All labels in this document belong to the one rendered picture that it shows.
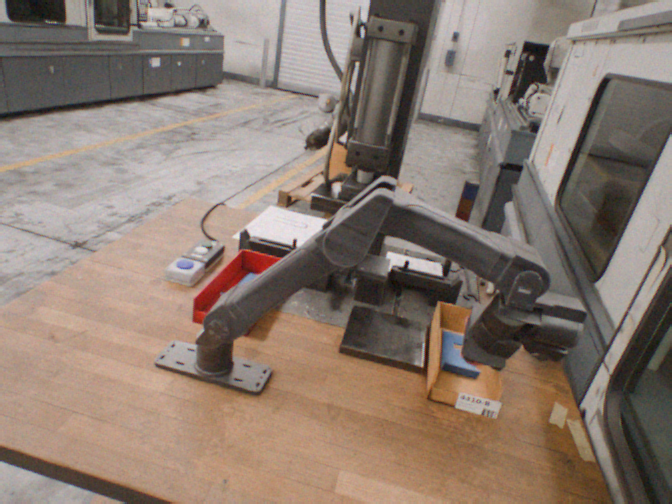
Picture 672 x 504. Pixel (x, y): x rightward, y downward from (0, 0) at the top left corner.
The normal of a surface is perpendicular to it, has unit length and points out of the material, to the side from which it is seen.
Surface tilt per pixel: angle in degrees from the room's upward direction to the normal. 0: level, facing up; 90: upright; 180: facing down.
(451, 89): 90
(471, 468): 0
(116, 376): 0
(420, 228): 88
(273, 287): 88
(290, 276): 88
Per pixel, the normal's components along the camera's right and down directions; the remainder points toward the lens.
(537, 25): -0.27, 0.38
